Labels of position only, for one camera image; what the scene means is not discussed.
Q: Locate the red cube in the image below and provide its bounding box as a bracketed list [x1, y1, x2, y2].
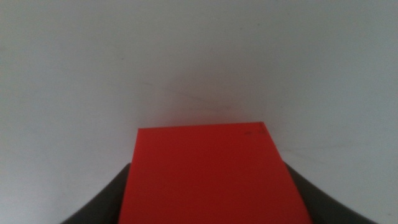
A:
[118, 121, 313, 224]

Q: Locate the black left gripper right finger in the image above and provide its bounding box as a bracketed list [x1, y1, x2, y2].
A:
[283, 161, 379, 224]

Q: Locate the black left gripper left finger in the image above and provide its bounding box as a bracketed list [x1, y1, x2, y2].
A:
[60, 162, 131, 224]

